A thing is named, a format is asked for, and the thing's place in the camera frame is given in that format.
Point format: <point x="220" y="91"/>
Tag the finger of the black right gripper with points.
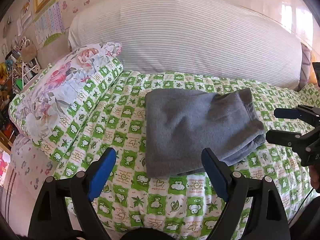
<point x="307" y="114"/>
<point x="296" y="141"/>

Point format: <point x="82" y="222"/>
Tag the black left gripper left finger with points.
<point x="50" y="218"/>

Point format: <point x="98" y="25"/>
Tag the green patterned folded quilt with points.
<point x="82" y="104"/>

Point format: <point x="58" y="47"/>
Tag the person's right hand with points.
<point x="314" y="177"/>

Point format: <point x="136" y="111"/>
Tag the floral pink pillow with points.
<point x="62" y="89"/>

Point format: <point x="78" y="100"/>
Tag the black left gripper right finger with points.
<point x="267" y="218"/>

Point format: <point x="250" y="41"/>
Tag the green white patterned bedsheet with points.
<point x="110" y="113"/>

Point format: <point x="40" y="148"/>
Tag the colourful wall chart poster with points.
<point x="49" y="25"/>

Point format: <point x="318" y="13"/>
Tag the cluttered white wire shelf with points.
<point x="22" y="63"/>

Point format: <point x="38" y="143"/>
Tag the grey fleece pants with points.
<point x="181" y="123"/>

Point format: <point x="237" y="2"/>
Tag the white striped bolster pillow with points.
<point x="210" y="37"/>

